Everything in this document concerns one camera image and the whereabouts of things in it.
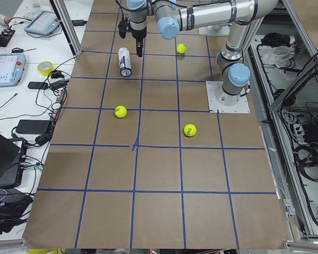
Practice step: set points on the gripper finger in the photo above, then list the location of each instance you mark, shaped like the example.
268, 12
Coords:
139, 47

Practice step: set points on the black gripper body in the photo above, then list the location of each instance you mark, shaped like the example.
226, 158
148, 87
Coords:
138, 34

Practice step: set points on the clear tennis ball can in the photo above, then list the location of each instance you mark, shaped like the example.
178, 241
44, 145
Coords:
124, 62

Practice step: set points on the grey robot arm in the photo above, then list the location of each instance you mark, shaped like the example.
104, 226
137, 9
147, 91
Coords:
243, 17

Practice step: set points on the tennis ball near base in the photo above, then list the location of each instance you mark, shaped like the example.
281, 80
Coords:
181, 48

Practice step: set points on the tennis ball near gripper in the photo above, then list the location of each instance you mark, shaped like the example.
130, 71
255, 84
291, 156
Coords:
120, 111

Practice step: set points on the tennis ball with black print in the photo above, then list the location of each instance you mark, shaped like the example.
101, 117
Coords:
190, 130

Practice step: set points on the upper teach pendant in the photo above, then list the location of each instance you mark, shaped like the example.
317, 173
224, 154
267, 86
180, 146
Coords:
44, 24

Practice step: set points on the teach pendant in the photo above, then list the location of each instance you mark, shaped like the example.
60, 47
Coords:
11, 68
44, 24

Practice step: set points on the yellow tape roll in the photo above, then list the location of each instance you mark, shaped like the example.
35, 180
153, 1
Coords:
45, 68

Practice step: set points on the black phone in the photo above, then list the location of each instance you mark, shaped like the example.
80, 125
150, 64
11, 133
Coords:
38, 85

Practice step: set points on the lower teach pendant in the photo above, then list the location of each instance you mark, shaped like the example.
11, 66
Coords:
11, 68

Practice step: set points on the white cloth rag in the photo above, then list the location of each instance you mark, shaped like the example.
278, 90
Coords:
279, 56

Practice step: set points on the black power adapter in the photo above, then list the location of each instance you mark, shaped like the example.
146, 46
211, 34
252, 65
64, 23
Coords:
32, 126

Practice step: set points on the black laptop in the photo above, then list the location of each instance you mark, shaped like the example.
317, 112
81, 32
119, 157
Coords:
12, 156

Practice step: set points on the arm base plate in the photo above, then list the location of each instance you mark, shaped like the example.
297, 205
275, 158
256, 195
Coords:
221, 102
214, 30

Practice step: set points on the aluminium frame post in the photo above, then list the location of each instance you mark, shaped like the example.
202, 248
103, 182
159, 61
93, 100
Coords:
66, 24

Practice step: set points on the black handled scissors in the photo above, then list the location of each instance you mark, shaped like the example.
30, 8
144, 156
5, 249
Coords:
20, 50

